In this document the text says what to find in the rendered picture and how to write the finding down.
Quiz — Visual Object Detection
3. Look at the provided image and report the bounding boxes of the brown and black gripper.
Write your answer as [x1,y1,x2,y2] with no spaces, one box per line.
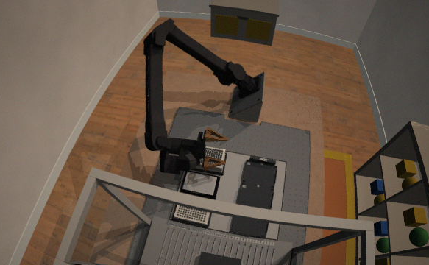
[195,127,228,171]

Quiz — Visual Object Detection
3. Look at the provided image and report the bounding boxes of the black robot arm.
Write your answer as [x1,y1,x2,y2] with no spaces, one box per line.
[143,19,261,174]

